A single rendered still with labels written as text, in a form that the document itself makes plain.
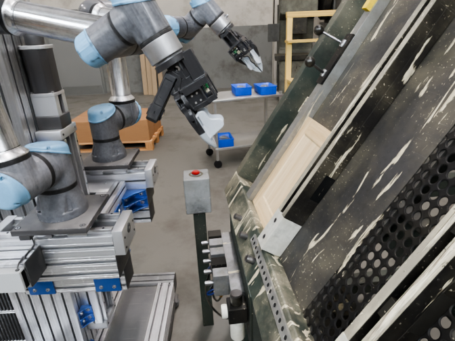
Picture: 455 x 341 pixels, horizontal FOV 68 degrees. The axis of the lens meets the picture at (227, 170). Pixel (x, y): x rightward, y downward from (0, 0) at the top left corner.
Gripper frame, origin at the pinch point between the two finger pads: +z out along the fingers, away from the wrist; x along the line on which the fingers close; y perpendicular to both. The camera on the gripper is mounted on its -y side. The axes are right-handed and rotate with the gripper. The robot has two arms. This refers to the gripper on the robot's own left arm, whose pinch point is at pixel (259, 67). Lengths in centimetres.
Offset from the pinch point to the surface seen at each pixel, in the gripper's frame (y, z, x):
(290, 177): 34.2, 30.7, -8.7
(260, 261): 63, 34, -24
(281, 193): 37, 33, -14
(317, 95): 10.9, 19.7, 12.3
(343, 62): 6.6, 17.1, 25.9
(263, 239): 58, 31, -20
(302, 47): -640, 140, -49
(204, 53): -790, 13, -270
